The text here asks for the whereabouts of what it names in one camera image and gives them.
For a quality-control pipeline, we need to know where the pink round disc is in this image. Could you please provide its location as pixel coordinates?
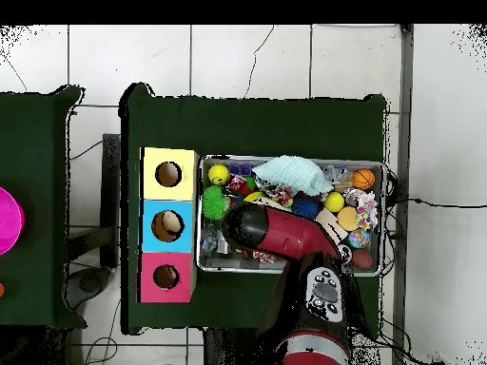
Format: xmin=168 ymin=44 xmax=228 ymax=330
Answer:
xmin=0 ymin=186 xmax=27 ymax=257

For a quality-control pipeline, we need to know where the colourful knotted rope toy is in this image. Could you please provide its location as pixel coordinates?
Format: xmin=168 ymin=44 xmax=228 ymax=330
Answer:
xmin=264 ymin=182 xmax=295 ymax=206

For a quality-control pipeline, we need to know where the black cable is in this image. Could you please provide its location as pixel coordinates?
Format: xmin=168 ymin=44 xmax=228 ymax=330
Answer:
xmin=395 ymin=196 xmax=487 ymax=210

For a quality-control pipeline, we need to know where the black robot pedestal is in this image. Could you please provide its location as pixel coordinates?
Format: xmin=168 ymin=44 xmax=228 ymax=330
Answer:
xmin=204 ymin=326 xmax=267 ymax=365

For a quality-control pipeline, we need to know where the yellow smiley ball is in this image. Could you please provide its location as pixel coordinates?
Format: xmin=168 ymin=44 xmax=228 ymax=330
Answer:
xmin=207 ymin=163 xmax=230 ymax=186

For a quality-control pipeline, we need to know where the grey vertical pole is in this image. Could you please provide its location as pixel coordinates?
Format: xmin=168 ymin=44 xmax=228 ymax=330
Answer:
xmin=391 ymin=24 xmax=416 ymax=365

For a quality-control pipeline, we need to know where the dark green table cloth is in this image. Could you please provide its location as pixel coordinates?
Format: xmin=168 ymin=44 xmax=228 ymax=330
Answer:
xmin=119 ymin=82 xmax=389 ymax=336

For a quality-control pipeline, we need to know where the mint green waffle cloth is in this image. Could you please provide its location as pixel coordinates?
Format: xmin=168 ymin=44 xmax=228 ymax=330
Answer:
xmin=252 ymin=155 xmax=335 ymax=198

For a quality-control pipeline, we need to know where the plain wooden block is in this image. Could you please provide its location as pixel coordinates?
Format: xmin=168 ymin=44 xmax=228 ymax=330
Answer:
xmin=315 ymin=209 xmax=341 ymax=239

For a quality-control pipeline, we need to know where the blue spiky ball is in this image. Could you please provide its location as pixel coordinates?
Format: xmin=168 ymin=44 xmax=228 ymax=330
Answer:
xmin=292 ymin=193 xmax=321 ymax=221

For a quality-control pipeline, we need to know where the wooden box with three holes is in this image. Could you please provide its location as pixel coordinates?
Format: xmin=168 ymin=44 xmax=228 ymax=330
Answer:
xmin=137 ymin=146 xmax=199 ymax=304

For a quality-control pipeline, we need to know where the dark green side table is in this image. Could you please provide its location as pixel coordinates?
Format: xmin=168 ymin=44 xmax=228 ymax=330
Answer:
xmin=0 ymin=85 xmax=85 ymax=330

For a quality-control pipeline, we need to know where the small globe print ball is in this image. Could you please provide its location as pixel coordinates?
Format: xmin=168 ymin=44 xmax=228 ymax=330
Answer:
xmin=348 ymin=227 xmax=372 ymax=250

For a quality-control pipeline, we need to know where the clear shallow mesh bin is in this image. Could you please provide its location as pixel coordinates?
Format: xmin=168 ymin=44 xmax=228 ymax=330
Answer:
xmin=197 ymin=155 xmax=389 ymax=279

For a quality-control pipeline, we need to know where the black stand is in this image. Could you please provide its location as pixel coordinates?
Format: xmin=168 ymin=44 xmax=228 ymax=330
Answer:
xmin=101 ymin=133 xmax=122 ymax=269

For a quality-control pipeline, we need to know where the green fuzzy toy with eyes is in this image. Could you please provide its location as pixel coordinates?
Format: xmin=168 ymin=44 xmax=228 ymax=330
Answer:
xmin=201 ymin=185 xmax=229 ymax=222

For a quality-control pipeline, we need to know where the small orange basketball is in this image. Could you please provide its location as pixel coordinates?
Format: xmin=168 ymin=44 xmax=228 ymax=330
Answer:
xmin=353 ymin=168 xmax=377 ymax=191

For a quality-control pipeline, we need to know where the small brown football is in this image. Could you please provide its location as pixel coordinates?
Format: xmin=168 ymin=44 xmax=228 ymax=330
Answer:
xmin=352 ymin=248 xmax=375 ymax=271

